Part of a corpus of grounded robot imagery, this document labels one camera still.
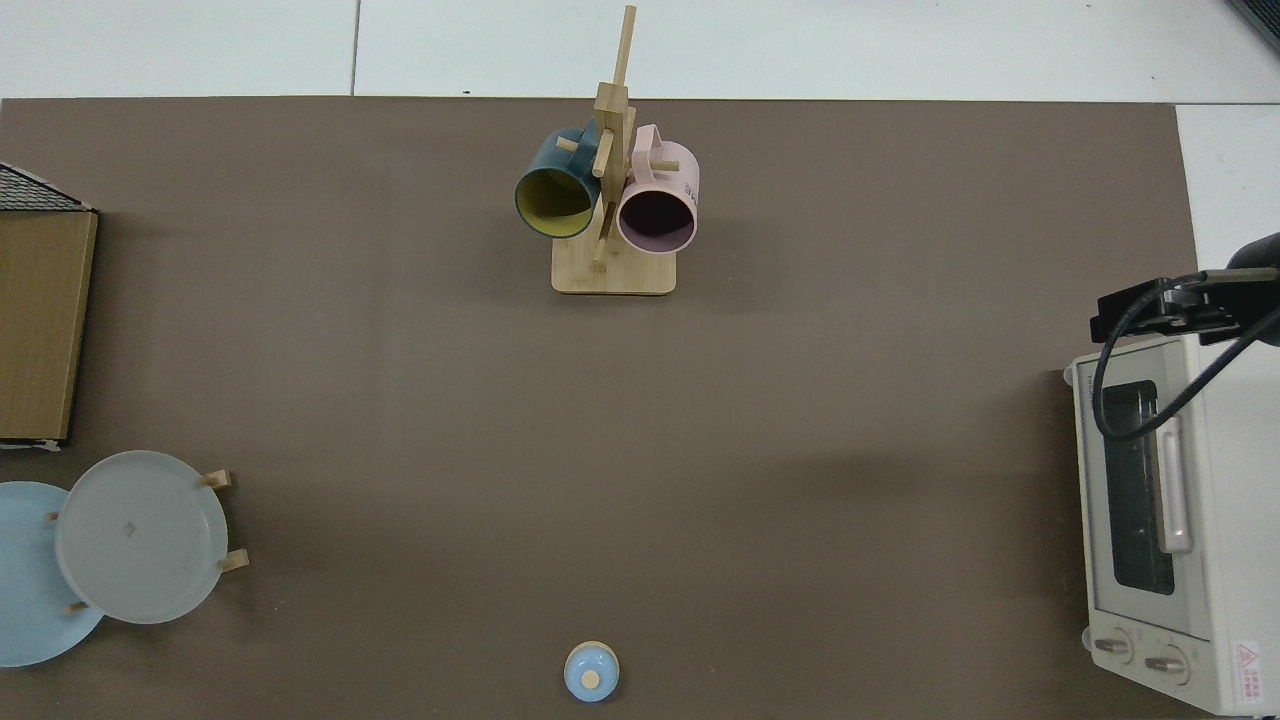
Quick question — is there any pale toaster oven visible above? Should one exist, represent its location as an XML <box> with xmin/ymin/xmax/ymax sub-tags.
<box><xmin>1063</xmin><ymin>333</ymin><xmax>1280</xmax><ymax>717</ymax></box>

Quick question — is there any dark ribbed corner object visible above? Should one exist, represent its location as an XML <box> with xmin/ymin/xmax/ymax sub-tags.
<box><xmin>1228</xmin><ymin>0</ymin><xmax>1280</xmax><ymax>53</ymax></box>

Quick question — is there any pink cup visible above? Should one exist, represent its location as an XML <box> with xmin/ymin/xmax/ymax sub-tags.
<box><xmin>616</xmin><ymin>124</ymin><xmax>700</xmax><ymax>255</ymax></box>

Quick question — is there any wooden cup stand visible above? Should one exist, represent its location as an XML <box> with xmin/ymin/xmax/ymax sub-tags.
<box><xmin>551</xmin><ymin>5</ymin><xmax>678</xmax><ymax>296</ymax></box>

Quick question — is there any brown table cloth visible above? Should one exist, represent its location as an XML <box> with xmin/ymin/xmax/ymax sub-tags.
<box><xmin>0</xmin><ymin>97</ymin><xmax>1201</xmax><ymax>720</ymax></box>

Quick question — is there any dark teal cup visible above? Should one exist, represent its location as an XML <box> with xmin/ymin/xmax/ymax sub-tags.
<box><xmin>515</xmin><ymin>127</ymin><xmax>601</xmax><ymax>240</ymax></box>

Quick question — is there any small blue round thing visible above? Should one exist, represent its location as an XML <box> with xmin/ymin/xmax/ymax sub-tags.
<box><xmin>564</xmin><ymin>641</ymin><xmax>620</xmax><ymax>703</ymax></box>

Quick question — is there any wooden plate rack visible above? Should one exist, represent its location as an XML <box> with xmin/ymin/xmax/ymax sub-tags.
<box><xmin>40</xmin><ymin>470</ymin><xmax>249</xmax><ymax>613</ymax></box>

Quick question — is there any grey plate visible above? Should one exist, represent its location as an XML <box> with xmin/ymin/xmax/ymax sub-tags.
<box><xmin>55</xmin><ymin>450</ymin><xmax>229</xmax><ymax>625</ymax></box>

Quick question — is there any light blue plate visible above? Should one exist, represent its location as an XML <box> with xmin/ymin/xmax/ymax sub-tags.
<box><xmin>0</xmin><ymin>481</ymin><xmax>106</xmax><ymax>668</ymax></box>

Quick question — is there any wire basket with wooden floor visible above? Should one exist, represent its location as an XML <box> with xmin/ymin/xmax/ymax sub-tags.
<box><xmin>0</xmin><ymin>162</ymin><xmax>99</xmax><ymax>451</ymax></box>

